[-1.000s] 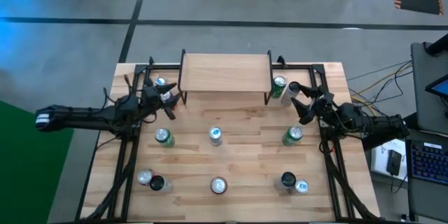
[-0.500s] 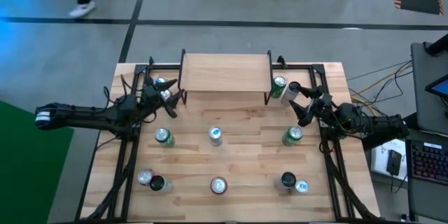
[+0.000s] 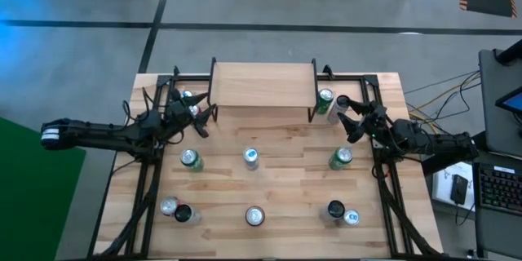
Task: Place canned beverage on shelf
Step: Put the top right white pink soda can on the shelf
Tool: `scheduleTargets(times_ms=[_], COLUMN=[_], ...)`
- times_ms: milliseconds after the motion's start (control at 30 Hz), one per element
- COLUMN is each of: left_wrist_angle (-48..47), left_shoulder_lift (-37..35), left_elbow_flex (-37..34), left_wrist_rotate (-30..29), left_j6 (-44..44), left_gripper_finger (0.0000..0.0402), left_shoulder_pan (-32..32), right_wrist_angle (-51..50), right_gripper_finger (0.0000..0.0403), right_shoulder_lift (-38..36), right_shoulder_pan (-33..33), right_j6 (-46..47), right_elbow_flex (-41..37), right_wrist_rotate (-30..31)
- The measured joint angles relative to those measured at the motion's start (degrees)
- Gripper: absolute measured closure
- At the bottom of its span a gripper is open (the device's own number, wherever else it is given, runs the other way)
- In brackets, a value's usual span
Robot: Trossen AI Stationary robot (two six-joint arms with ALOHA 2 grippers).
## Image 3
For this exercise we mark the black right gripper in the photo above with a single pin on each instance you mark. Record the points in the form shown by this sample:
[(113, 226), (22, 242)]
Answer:
[(377, 122)]

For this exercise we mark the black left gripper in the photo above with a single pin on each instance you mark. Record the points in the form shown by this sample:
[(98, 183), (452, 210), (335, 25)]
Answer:
[(181, 114)]

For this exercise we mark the blue silver Red Bull can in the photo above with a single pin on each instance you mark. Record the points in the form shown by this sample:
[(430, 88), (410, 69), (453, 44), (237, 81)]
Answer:
[(351, 217), (187, 94), (250, 155)]

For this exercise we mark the tall white slim can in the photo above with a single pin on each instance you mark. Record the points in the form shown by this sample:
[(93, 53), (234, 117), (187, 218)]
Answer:
[(336, 210), (335, 114), (183, 213)]

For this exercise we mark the green Sprite can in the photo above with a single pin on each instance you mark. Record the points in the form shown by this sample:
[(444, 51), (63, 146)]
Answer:
[(189, 157), (343, 155), (325, 97)]

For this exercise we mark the red white striped can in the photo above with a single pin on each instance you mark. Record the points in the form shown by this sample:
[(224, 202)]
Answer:
[(168, 206)]

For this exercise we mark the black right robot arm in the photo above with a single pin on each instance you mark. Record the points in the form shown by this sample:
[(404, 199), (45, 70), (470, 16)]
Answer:
[(440, 142)]

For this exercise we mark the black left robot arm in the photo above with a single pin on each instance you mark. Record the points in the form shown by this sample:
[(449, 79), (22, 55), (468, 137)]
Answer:
[(102, 136)]

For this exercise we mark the wooden shelf black metal legs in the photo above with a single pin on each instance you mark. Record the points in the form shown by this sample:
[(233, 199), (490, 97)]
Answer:
[(263, 85)]

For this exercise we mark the red can black print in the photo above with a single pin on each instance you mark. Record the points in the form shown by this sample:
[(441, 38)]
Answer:
[(194, 110)]

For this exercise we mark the white paper sheet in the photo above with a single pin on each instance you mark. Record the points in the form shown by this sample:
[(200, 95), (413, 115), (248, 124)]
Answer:
[(442, 187)]

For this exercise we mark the red black Darth Vader can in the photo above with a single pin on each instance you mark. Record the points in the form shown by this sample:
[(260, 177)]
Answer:
[(255, 216)]

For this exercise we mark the black phone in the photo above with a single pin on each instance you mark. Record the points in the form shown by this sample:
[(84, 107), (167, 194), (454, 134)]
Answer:
[(458, 189)]

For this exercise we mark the grey desk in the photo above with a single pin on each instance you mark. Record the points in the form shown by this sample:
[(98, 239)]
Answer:
[(493, 110)]

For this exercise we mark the tablet with blue screen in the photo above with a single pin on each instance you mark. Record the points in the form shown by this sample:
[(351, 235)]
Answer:
[(511, 102)]

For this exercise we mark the black backlit keyboard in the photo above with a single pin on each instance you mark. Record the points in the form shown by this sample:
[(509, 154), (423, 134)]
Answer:
[(501, 189)]

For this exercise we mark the black pole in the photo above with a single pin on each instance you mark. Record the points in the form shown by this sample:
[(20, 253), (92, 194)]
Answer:
[(510, 52)]

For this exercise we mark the green floor mat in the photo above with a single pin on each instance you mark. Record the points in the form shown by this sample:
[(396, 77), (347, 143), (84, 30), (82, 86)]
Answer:
[(36, 187)]

